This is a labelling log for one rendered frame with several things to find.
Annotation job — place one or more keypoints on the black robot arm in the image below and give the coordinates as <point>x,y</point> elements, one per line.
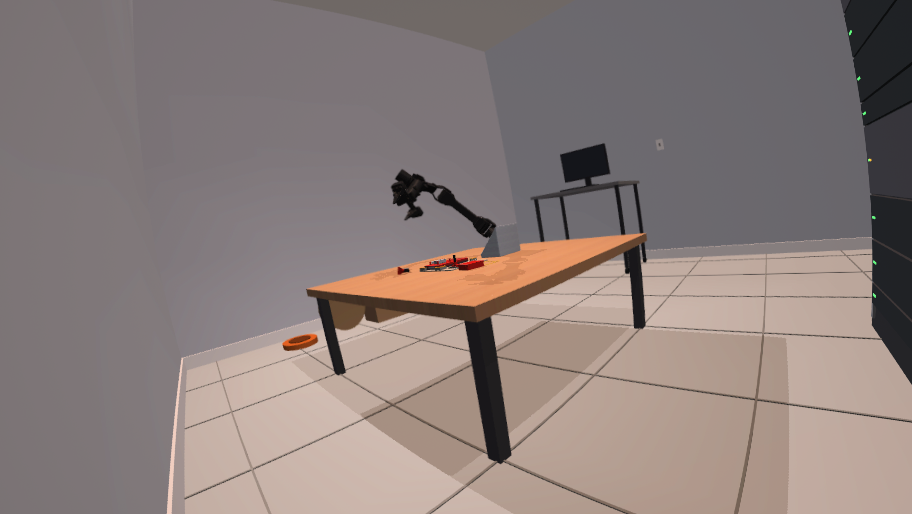
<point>446,197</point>

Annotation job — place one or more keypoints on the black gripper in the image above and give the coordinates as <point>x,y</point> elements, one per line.
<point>409,195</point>

